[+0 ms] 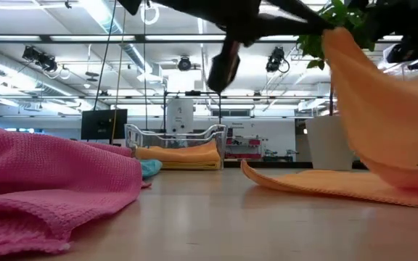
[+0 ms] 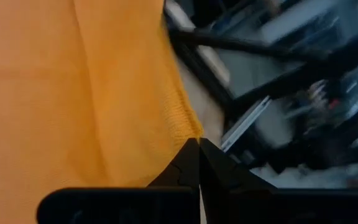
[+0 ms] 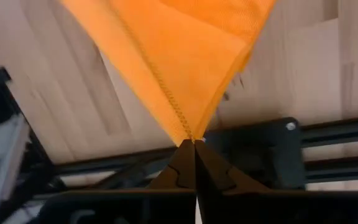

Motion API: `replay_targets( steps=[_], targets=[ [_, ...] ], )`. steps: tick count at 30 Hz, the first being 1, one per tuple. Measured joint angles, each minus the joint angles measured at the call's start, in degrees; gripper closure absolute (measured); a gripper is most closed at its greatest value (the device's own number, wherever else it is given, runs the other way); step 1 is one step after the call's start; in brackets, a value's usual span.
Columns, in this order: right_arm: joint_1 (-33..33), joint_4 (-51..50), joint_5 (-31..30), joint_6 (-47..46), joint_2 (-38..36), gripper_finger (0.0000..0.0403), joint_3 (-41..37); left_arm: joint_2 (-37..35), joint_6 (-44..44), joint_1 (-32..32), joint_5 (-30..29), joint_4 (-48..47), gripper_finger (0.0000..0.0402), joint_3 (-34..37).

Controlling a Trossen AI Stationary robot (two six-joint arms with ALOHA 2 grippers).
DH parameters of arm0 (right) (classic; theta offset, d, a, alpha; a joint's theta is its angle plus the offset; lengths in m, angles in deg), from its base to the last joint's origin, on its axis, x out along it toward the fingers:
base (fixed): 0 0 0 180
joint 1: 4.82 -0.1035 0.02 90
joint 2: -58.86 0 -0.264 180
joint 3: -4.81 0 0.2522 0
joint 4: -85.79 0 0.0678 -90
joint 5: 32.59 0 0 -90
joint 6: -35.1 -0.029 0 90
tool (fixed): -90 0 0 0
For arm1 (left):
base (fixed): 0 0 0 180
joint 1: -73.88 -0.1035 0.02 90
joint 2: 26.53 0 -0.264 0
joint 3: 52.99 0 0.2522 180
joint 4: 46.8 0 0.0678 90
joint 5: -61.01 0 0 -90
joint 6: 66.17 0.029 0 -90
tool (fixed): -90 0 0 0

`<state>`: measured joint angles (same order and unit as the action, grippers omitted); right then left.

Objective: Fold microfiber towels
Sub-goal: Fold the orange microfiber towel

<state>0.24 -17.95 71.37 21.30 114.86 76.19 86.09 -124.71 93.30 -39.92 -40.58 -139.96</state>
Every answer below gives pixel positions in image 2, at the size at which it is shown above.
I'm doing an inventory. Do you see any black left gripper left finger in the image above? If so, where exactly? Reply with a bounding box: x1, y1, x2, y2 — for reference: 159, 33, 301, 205
147, 138, 201, 189

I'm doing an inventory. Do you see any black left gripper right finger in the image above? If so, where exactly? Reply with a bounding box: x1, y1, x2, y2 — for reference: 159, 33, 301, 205
199, 138, 276, 224

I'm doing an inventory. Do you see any silver aluminium rail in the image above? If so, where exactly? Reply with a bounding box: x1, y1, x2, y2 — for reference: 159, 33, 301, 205
221, 96, 272, 152

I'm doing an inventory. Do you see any orange microfiber towel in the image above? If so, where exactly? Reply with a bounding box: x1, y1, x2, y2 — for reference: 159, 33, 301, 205
0, 0, 204, 224

